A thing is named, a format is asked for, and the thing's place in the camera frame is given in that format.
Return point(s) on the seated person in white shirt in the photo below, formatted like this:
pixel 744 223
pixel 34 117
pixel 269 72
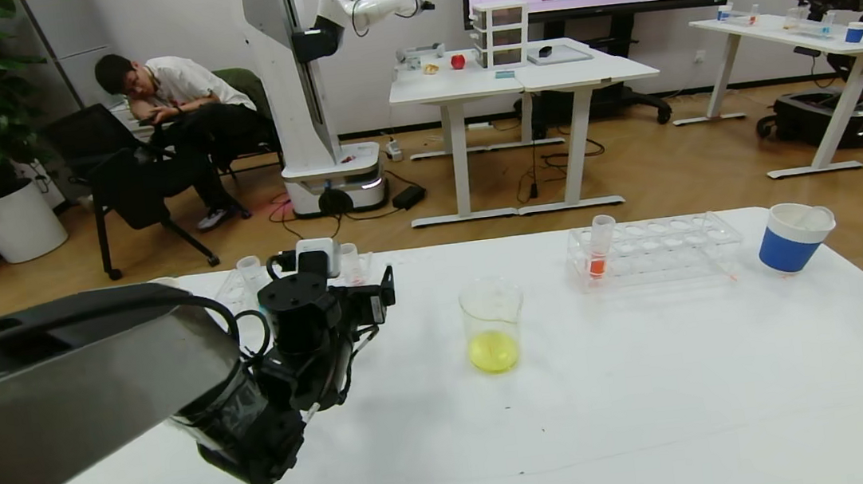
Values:
pixel 182 80

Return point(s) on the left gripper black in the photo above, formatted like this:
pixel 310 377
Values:
pixel 378 306

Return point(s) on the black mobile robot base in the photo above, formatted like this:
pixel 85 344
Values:
pixel 820 121

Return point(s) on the test tube with blue liquid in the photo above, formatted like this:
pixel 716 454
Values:
pixel 249 271

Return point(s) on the clear glass beaker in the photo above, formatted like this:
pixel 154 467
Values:
pixel 495 351

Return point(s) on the paper cup with blue sleeve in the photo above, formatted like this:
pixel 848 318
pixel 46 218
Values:
pixel 785 253

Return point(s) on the long white standing desk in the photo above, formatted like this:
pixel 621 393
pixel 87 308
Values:
pixel 803 38

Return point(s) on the white humanoid robot on column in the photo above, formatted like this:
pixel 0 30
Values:
pixel 307 127

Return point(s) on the clear acrylic test tube rack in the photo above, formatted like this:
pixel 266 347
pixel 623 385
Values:
pixel 232 288
pixel 653 253

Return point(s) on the red apple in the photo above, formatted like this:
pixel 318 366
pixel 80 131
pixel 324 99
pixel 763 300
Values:
pixel 457 62

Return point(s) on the black power adapter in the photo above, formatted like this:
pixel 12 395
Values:
pixel 409 196

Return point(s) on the white mini drawer cabinet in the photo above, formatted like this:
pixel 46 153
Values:
pixel 500 36

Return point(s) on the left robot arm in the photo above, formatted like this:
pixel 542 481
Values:
pixel 55 402

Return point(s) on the black office chair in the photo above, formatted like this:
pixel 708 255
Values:
pixel 130 193

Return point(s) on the grey tray on desk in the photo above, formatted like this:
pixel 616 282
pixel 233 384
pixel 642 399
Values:
pixel 560 56

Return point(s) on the white power strip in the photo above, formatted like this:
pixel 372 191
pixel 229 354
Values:
pixel 394 150

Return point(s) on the test tube with red liquid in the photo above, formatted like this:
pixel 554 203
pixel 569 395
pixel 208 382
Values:
pixel 350 265
pixel 597 265

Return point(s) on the white plant pot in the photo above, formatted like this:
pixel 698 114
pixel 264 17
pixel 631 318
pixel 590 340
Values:
pixel 17 225

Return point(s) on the small blue paper cup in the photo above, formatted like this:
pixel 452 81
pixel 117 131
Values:
pixel 855 33

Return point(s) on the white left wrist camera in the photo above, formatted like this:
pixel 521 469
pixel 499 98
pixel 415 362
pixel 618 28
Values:
pixel 316 248

